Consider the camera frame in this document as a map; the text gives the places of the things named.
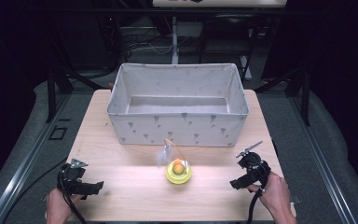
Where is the grey patterned fabric storage box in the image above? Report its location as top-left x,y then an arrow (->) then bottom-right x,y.
106,63 -> 251,148

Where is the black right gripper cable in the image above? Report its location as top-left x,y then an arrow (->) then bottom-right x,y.
246,188 -> 265,224

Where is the black metal frame stand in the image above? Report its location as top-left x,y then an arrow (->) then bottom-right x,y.
44,66 -> 106,124
254,66 -> 312,127

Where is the yellow feather cat toy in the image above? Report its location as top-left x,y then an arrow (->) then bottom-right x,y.
155,137 -> 193,186

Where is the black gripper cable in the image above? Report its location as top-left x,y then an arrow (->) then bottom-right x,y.
0,157 -> 89,224
246,188 -> 265,224

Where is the black chair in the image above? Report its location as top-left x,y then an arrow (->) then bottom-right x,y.
197,13 -> 264,80

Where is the white floor cable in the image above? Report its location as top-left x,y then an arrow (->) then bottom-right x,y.
127,36 -> 189,57

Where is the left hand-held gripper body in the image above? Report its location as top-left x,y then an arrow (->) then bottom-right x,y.
57,158 -> 90,197

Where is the light background table top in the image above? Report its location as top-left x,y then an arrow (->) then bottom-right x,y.
151,0 -> 289,8

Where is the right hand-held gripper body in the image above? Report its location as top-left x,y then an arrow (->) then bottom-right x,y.
235,140 -> 272,189

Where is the white table leg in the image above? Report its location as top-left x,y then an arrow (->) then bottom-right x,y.
171,16 -> 181,65

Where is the person's right hand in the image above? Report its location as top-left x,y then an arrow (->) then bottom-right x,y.
247,171 -> 298,224

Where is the person's left hand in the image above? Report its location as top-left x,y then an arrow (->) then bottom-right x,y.
45,187 -> 86,224

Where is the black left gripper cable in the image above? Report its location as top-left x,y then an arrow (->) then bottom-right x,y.
0,157 -> 89,224

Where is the aluminium floor rail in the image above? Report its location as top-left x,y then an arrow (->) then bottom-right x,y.
288,95 -> 358,224
0,92 -> 73,224

